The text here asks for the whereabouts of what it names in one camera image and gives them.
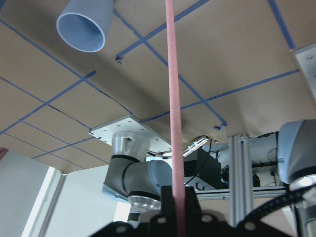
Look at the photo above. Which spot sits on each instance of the light blue plastic cup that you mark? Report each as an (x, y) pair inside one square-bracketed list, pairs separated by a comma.
[(84, 24)]

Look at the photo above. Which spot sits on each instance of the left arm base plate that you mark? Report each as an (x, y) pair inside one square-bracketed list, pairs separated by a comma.
[(130, 123)]

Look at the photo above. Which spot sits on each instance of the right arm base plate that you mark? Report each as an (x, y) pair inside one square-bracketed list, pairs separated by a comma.
[(304, 58)]

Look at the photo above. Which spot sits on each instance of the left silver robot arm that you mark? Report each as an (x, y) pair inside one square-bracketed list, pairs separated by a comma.
[(132, 179)]

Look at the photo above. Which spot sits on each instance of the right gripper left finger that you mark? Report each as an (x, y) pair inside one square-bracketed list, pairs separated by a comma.
[(167, 203)]

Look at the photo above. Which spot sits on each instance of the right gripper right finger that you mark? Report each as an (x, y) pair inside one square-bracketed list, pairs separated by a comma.
[(192, 206)]

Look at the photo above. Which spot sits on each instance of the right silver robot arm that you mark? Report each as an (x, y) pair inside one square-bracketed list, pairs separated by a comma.
[(296, 158)]

